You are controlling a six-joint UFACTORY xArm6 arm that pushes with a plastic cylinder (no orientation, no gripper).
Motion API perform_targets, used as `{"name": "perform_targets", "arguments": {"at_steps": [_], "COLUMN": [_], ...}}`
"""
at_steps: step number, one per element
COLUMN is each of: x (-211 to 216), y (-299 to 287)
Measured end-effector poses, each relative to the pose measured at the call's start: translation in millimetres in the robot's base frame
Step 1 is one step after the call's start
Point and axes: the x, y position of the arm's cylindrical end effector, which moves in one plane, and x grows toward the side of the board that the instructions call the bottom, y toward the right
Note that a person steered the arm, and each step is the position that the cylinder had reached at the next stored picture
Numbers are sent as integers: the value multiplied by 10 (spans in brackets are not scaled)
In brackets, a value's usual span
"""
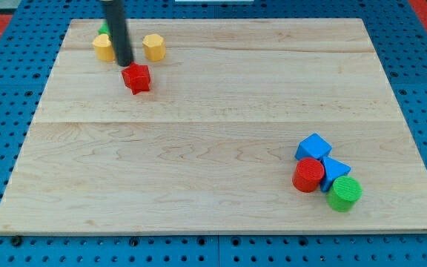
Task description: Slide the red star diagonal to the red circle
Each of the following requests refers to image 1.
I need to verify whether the yellow block left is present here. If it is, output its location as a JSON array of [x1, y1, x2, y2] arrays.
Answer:
[[92, 33, 115, 62]]

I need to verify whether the green cylinder block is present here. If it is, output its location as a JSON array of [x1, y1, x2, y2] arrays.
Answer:
[[326, 176, 363, 212]]

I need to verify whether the red cylinder block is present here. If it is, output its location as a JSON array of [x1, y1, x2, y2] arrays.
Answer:
[[292, 157, 325, 193]]

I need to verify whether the red star block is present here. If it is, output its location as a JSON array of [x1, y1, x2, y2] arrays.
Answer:
[[121, 62, 150, 95]]

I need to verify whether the green block behind rod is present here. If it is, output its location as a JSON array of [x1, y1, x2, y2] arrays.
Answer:
[[98, 21, 110, 35]]

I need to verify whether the blue cube block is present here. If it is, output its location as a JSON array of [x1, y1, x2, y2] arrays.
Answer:
[[294, 133, 332, 160]]

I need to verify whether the yellow hexagon block right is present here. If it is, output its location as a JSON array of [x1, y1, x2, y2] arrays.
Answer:
[[142, 33, 166, 62]]

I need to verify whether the wooden board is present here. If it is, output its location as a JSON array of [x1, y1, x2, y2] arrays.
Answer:
[[0, 19, 427, 236]]

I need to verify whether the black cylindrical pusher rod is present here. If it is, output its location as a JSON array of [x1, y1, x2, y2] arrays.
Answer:
[[101, 0, 134, 67]]

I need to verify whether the blue triangle block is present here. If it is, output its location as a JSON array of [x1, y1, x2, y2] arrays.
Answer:
[[320, 156, 351, 192]]

